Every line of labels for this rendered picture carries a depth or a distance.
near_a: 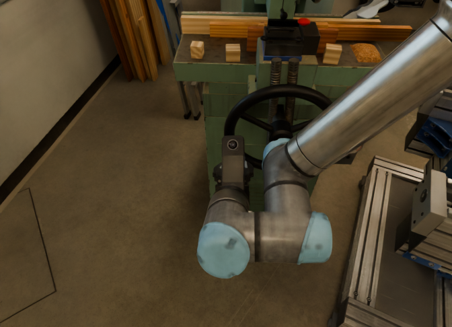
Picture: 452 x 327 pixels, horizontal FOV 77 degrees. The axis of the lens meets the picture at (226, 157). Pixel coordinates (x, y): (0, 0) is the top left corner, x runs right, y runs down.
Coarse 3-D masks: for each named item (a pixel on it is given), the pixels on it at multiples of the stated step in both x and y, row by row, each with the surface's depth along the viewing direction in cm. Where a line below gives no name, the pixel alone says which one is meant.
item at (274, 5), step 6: (270, 0) 76; (276, 0) 76; (282, 0) 76; (288, 0) 76; (294, 0) 76; (270, 6) 77; (276, 6) 77; (282, 6) 77; (288, 6) 77; (294, 6) 77; (270, 12) 78; (276, 12) 78; (288, 12) 78; (294, 12) 78; (270, 18) 80; (276, 18) 80; (288, 18) 79
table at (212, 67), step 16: (208, 48) 84; (224, 48) 84; (240, 48) 84; (176, 64) 79; (192, 64) 79; (208, 64) 78; (224, 64) 78; (240, 64) 78; (320, 64) 78; (352, 64) 78; (368, 64) 78; (176, 80) 83; (192, 80) 83; (208, 80) 82; (224, 80) 82; (240, 80) 82; (320, 80) 80; (336, 80) 80; (352, 80) 80
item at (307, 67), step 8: (256, 56) 77; (304, 56) 69; (312, 56) 69; (256, 64) 76; (264, 64) 67; (288, 64) 67; (304, 64) 67; (312, 64) 67; (256, 72) 75; (264, 72) 69; (280, 72) 69; (304, 72) 68; (312, 72) 68; (256, 80) 73; (264, 80) 70; (280, 80) 70; (304, 80) 70; (312, 80) 70; (256, 88) 73
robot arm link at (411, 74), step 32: (448, 0) 30; (416, 32) 33; (448, 32) 30; (384, 64) 35; (416, 64) 32; (448, 64) 31; (352, 96) 38; (384, 96) 35; (416, 96) 34; (320, 128) 42; (352, 128) 39; (384, 128) 38; (288, 160) 46; (320, 160) 43
